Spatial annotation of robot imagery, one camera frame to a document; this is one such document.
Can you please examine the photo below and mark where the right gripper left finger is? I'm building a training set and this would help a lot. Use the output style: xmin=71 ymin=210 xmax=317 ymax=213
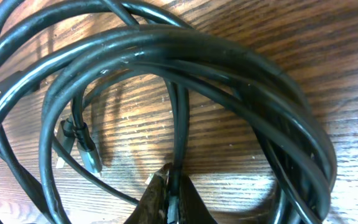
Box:
xmin=124 ymin=162 xmax=172 ymax=224

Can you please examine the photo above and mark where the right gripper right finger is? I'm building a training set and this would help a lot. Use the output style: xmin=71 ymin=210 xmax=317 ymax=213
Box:
xmin=179 ymin=175 xmax=217 ymax=224

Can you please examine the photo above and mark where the black USB cable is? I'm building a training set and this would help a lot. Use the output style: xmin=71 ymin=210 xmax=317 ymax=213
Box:
xmin=0 ymin=0 xmax=338 ymax=224

